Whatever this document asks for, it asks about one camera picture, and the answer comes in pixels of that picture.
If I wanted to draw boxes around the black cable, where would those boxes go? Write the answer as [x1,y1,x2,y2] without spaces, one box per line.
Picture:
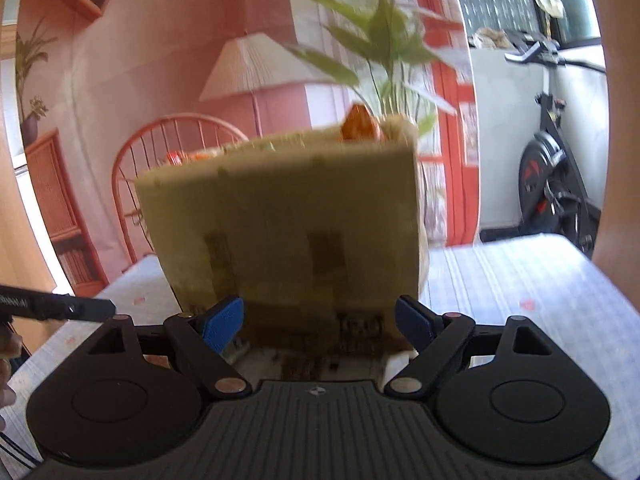
[0,432,41,468]

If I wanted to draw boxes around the wooden board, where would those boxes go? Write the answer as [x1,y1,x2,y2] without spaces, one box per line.
[580,0,640,311]

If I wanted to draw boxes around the taped cardboard box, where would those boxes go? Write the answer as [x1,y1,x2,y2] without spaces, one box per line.
[135,115,431,396]

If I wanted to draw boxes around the person's left hand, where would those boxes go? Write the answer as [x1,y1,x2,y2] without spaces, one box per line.
[0,330,24,408]

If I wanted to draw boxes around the black exercise bike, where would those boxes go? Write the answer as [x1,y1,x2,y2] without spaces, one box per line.
[480,30,608,261]

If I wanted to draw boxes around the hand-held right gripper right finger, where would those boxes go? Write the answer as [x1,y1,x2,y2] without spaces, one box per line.
[382,296,566,401]

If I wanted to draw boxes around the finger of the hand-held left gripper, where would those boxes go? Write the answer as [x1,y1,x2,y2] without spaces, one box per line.
[0,284,117,322]

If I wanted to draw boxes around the checked tablecloth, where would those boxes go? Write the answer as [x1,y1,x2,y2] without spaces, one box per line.
[10,232,640,466]

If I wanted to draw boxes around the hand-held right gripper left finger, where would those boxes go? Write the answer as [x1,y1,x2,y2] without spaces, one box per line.
[77,296,253,401]

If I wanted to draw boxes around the wooden cabinet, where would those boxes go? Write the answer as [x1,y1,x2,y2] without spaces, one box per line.
[0,57,56,356]

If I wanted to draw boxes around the orange snack packet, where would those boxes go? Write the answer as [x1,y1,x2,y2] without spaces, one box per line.
[340,103,383,142]

